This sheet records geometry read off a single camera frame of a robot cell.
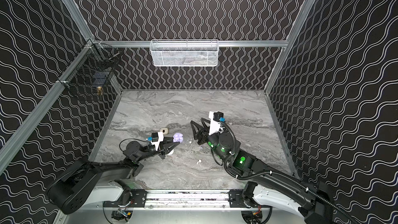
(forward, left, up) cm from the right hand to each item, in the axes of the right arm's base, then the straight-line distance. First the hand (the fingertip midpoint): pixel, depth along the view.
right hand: (197, 122), depth 67 cm
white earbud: (-6, 0, -29) cm, 30 cm away
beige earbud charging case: (+12, +22, -27) cm, 36 cm away
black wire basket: (+42, +67, 0) cm, 79 cm away
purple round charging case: (-3, +9, -9) cm, 13 cm away
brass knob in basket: (+20, +53, 0) cm, 57 cm away
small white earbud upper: (+5, +6, -28) cm, 29 cm away
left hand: (-5, +8, -9) cm, 13 cm away
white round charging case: (-9, +12, -12) cm, 19 cm away
